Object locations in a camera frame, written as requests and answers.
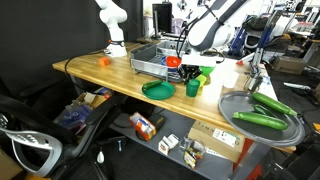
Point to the small white box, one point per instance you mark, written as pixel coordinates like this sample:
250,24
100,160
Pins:
168,143

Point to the orange plastic bowl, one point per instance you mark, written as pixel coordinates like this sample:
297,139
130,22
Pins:
173,61

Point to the cardboard box on floor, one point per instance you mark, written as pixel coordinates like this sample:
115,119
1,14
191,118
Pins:
288,65

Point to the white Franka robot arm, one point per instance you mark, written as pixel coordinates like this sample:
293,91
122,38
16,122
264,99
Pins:
210,31

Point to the grey round tray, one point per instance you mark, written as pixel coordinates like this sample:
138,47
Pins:
253,134

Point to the long green cucumber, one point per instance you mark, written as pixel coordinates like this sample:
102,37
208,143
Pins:
273,103
260,120

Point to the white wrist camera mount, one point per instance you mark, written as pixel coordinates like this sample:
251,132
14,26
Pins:
203,60

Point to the dark green plastic cup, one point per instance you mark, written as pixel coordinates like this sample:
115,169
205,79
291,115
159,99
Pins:
192,89

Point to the black flat case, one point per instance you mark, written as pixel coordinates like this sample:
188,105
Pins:
158,119

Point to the blue metal stand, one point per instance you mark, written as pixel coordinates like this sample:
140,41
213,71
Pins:
265,36

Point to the grey plastic bin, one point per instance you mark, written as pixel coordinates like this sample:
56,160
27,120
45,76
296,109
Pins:
166,43

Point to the orange white box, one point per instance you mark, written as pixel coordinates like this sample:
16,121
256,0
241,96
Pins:
142,126

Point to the clear plastic container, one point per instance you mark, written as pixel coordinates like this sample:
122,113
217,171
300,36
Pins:
192,150

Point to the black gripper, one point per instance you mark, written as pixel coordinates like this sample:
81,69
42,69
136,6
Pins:
189,70

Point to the short green cucumber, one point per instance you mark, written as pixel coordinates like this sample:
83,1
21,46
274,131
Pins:
152,84

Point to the small red object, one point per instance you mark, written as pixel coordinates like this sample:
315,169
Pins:
239,62

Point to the pile of plastic bags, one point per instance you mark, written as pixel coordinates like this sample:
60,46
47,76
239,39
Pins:
75,115

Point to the metal cup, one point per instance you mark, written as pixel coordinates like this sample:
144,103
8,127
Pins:
253,83

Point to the dark upright monitor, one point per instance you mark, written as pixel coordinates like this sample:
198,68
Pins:
163,18

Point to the small white object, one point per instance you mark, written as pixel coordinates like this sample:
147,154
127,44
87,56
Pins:
100,157

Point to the black office chair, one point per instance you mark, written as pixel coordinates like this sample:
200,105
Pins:
50,133

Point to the black curtain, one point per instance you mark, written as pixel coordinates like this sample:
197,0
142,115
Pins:
40,33

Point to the dark green plate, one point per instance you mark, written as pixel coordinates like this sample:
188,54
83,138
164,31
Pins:
160,92

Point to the bright green bowl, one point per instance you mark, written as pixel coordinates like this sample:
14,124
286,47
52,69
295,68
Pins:
206,70

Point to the large cardboard box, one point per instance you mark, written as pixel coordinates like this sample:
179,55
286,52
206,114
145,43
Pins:
203,135

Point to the grey dish rack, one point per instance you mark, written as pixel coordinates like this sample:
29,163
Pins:
148,63

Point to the yellow-green bowl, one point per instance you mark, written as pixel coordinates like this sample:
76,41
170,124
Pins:
202,80

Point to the thin curved green cucumber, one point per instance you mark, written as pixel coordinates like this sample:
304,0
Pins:
263,110

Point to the orange block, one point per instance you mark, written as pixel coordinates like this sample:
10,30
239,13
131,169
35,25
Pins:
104,61

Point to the grey lower table shelf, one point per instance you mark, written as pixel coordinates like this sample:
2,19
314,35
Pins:
173,128

